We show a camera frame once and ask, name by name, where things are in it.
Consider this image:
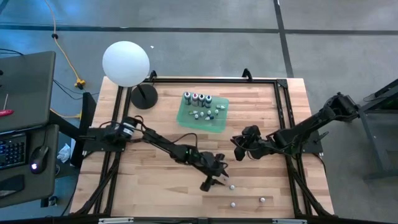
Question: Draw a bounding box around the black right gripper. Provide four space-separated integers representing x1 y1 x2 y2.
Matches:
231 125 269 161

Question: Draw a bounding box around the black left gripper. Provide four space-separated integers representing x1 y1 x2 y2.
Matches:
198 153 230 192

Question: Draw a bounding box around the translucent green plastic tray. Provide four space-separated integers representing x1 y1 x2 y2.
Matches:
176 91 230 134

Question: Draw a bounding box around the white globe lamp black base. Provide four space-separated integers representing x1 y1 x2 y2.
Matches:
101 40 159 110

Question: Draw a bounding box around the grey metal side stand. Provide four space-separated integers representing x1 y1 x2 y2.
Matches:
357 79 398 180

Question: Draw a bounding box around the black stand leg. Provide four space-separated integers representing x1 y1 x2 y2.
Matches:
48 91 98 169

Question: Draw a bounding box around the white crumpled paper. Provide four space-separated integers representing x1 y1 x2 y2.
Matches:
57 142 72 164

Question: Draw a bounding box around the dark grey desk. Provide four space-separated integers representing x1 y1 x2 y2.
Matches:
0 124 60 209

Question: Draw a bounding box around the black computer mouse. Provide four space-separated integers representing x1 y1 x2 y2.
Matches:
29 145 50 174

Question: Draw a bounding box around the black wrist rest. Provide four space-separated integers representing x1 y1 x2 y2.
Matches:
0 174 25 198

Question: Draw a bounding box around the backlit black keyboard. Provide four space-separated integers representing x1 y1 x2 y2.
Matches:
0 133 27 170

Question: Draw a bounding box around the silver metal bracket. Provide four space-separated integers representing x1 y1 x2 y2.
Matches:
272 218 308 224
98 217 134 224

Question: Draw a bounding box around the yellow extension cable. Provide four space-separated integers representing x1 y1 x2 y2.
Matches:
44 0 86 90

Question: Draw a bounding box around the red-handled screwdriver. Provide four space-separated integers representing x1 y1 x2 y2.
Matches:
0 93 15 118

